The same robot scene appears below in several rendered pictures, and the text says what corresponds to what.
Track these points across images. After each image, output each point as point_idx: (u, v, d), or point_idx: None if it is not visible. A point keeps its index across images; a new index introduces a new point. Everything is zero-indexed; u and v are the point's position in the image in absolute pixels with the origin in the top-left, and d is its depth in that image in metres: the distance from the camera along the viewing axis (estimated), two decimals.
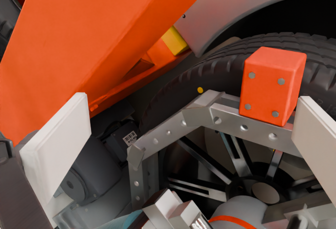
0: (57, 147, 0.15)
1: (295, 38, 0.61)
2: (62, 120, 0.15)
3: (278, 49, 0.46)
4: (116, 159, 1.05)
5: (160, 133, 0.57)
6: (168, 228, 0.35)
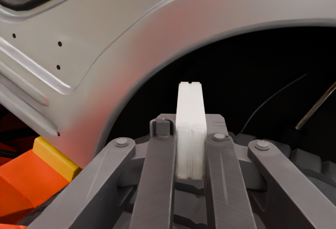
0: (190, 127, 0.16)
1: None
2: (189, 104, 0.17)
3: (1, 226, 0.22)
4: None
5: None
6: None
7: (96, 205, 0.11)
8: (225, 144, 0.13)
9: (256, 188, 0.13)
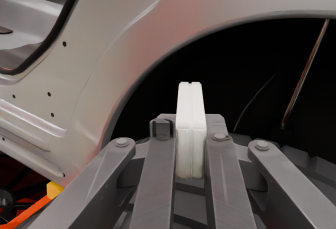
0: (190, 128, 0.16)
1: None
2: (189, 104, 0.17)
3: None
4: None
5: None
6: None
7: (96, 205, 0.11)
8: (225, 144, 0.13)
9: (256, 188, 0.13)
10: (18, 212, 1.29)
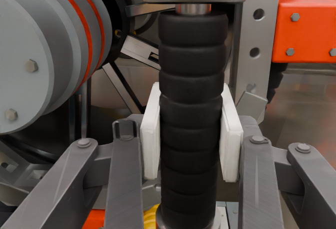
0: (158, 128, 0.16)
1: None
2: (158, 105, 0.17)
3: None
4: (1, 211, 0.76)
5: None
6: None
7: (64, 207, 0.11)
8: (263, 147, 0.13)
9: (296, 191, 0.13)
10: None
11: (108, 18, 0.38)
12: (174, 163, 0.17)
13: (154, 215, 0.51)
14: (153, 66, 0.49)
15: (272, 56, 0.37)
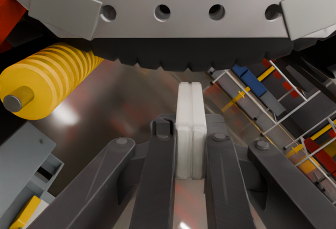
0: (190, 127, 0.16)
1: None
2: (189, 104, 0.17)
3: None
4: None
5: None
6: None
7: (96, 205, 0.11)
8: (225, 144, 0.13)
9: (256, 188, 0.13)
10: None
11: None
12: None
13: (53, 64, 0.31)
14: None
15: None
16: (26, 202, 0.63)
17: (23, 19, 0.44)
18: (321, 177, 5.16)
